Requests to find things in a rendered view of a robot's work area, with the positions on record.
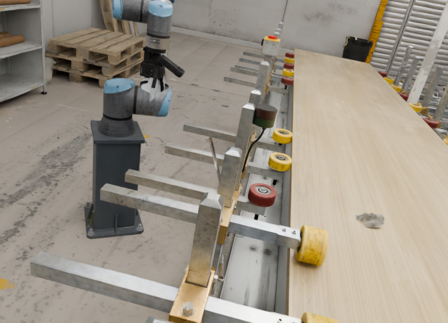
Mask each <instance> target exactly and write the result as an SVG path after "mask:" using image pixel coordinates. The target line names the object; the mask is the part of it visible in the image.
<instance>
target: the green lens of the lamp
mask: <svg viewBox="0 0 448 323"><path fill-rule="evenodd" d="M253 123H254V124H255V125H257V126H259V127H264V128H272V127H273V126H274V123H275V119H274V120H264V119H260V118H258V117H256V116H255V114H254V116H253Z"/></svg>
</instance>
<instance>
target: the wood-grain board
mask: <svg viewBox="0 0 448 323"><path fill-rule="evenodd" d="M294 54H295V55H294V63H293V64H294V68H293V71H294V74H293V79H294V82H293V101H292V121H291V133H292V134H293V137H292V140H291V159H292V163H291V167H290V182H289V222H288V228H293V229H296V230H301V227H302V226H303V225H307V226H312V227H315V228H320V229H323V230H327V231H328V233H329V245H328V250H327V255H326V258H325V261H324V263H323V264H322V265H321V266H316V265H313V264H309V263H306V262H301V261H298V260H296V257H295V253H296V250H294V249H291V248H287V283H286V304H285V315H286V316H290V317H294V318H298V319H301V317H302V315H303V313H305V312H310V313H313V314H318V315H321V316H325V317H328V318H333V319H336V320H338V322H339V323H448V145H447V144H446V143H445V142H444V141H443V140H442V139H441V138H440V137H439V136H438V135H437V134H436V133H435V132H434V131H433V130H432V129H431V128H430V127H429V126H428V125H427V123H426V122H425V121H424V120H423V119H422V118H421V117H420V116H419V115H418V114H417V113H416V112H415V111H414V110H413V108H412V107H411V106H410V105H409V104H408V103H407V102H406V101H405V100H404V99H403V98H402V97H401V96H400V95H399V94H398V93H397V92H396V91H395V90H394V89H393V88H392V87H391V86H390V85H389V84H388V83H387V82H386V81H385V79H384V78H383V77H382V76H381V75H380V74H379V73H378V72H377V71H376V70H375V69H374V68H373V67H372V66H371V64H370V63H364V62H360V61H354V60H350V59H344V58H340V57H334V56H330V55H325V54H321V53H315V52H311V51H305V50H301V49H294ZM365 212H366V213H371V212H372V213H374V214H382V215H383V216H384V218H385V221H384V224H383V225H382V224H381V227H380V228H371V227H365V225H364V222H362V221H359V220H357V218H356V215H355V214H364V213H365Z"/></svg>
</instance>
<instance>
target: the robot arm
mask: <svg viewBox="0 0 448 323"><path fill-rule="evenodd" d="M174 3H175V0H150V1H149V0H113V8H112V16H113V18H114V19H118V20H120V19H121V20H126V21H134V22H139V23H147V36H146V46H145V47H143V50H144V51H145V52H144V60H143V61H142V62H141V67H142V71H141V68H140V76H144V77H145V78H144V79H143V80H142V81H140V86H138V85H135V83H134V81H132V80H130V79H125V78H115V79H110V80H107V81H106V82H105V84H104V90H103V117H102V118H101V121H100V123H99V131H100V132H101V133H102V134H103V135H107V136H110V137H128V136H130V135H133V134H134V133H135V124H134V122H133V118H132V116H133V114H135V115H148V116H155V117H166V116H167V114H168V112H169V106H170V101H171V94H172V90H170V89H169V85H168V84H167V82H166V81H165V78H166V70H167V69H168V70H169V71H171V72H172V73H174V75H176V76H177V77H182V76H183V74H184V72H185V71H184V70H183V69H182V68H181V67H179V66H178V65H176V64H175V63H173V62H172V61H171V60H170V59H169V58H167V55H168V48H169V40H170V32H171V20H172V14H173V6H172V5H173V4H174Z"/></svg>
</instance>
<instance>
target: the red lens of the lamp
mask: <svg viewBox="0 0 448 323"><path fill-rule="evenodd" d="M255 115H256V116H257V117H260V118H262V119H275V118H276V115H277V109H276V111H264V110H262V109H259V108H258V107H257V105H256V108H255Z"/></svg>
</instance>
